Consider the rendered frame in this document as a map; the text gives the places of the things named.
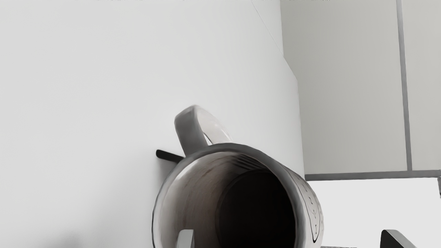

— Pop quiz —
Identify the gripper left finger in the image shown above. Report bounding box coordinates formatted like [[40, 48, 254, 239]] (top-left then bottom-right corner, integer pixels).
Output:
[[176, 229, 195, 248]]

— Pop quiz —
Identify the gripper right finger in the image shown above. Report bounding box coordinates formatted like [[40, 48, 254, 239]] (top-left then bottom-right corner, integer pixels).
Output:
[[380, 229, 418, 248]]

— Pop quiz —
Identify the white mug with dark print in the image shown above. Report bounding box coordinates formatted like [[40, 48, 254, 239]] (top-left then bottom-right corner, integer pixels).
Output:
[[152, 105, 325, 248]]

